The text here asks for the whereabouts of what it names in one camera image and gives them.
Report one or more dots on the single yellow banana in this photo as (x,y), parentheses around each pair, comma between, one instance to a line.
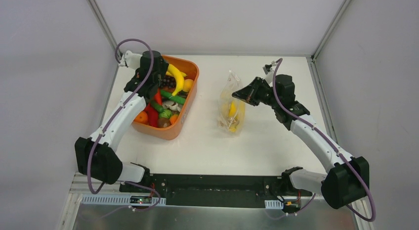
(179,78)

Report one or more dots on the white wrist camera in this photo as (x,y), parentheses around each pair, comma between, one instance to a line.
(130,60)
(269,70)

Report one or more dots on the dark purple toy grapes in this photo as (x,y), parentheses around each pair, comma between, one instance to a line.
(168,82)

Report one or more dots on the white toy mushroom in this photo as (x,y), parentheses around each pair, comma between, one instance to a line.
(171,105)

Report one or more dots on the yellow banana bunch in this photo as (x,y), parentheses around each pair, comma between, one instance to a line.
(236,116)

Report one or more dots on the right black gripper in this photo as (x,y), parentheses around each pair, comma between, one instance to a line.
(257,92)

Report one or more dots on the clear zip top bag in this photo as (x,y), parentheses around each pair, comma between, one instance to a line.
(233,84)

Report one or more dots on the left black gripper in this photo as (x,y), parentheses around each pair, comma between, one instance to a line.
(159,79)

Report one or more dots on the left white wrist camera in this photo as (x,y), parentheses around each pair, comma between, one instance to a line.
(130,60)

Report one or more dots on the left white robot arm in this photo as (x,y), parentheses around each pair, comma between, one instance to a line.
(96,155)

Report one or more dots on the orange toy carrot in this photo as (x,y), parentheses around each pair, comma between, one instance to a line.
(158,97)

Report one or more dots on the red toy pepper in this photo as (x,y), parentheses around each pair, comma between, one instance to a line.
(153,116)

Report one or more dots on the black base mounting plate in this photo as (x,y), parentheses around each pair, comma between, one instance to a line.
(221,190)

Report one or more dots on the orange toy tangerine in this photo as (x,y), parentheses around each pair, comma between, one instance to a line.
(142,118)

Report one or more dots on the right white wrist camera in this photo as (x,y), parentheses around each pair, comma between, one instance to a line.
(269,70)

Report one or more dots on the orange plastic bin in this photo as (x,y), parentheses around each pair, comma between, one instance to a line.
(190,72)

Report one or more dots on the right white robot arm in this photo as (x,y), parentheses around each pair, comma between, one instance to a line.
(346,179)

